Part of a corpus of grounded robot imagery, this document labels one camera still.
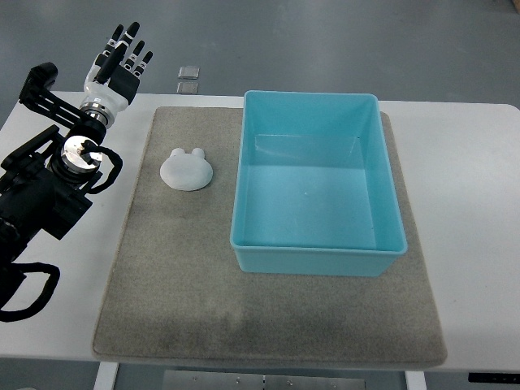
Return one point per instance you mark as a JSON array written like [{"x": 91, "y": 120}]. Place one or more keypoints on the black white robot left hand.
[{"x": 115, "y": 75}]

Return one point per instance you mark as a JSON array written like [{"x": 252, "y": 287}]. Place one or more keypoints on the white bear toy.
[{"x": 186, "y": 171}]

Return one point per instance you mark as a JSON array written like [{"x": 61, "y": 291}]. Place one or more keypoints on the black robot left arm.
[{"x": 47, "y": 179}]

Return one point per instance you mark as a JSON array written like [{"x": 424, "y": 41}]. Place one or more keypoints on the blue plastic box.
[{"x": 315, "y": 193}]

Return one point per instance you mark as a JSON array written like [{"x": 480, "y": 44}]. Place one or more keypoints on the lower metal floor plate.
[{"x": 187, "y": 87}]

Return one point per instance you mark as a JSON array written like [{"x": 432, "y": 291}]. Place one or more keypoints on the metal floor plate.
[
  {"x": 187, "y": 87},
  {"x": 188, "y": 73}
]

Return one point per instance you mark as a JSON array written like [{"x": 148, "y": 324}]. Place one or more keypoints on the upper metal floor plate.
[{"x": 188, "y": 73}]

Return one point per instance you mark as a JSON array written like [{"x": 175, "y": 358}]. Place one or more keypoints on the grey felt mat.
[{"x": 176, "y": 294}]

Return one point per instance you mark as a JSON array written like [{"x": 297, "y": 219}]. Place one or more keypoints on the white left table leg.
[{"x": 106, "y": 376}]

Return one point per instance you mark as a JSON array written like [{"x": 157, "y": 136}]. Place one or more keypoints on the white table leg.
[
  {"x": 415, "y": 380},
  {"x": 106, "y": 376}
]

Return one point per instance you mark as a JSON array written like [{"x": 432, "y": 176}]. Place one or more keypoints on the white right table leg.
[{"x": 415, "y": 380}]

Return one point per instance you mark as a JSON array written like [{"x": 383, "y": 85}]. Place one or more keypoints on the black table control panel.
[{"x": 494, "y": 378}]

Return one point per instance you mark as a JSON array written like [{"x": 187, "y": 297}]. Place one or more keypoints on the metal base plate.
[{"x": 183, "y": 379}]

